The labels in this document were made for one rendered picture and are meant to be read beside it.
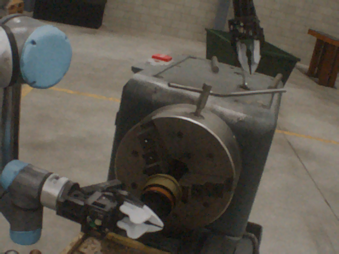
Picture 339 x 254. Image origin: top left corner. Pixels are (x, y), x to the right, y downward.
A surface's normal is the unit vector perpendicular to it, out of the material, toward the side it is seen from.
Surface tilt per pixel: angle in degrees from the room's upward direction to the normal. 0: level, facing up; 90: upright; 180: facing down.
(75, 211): 1
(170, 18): 90
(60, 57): 89
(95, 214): 91
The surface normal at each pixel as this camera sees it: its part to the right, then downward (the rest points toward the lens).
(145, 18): 0.00, 0.35
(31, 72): 0.76, 0.35
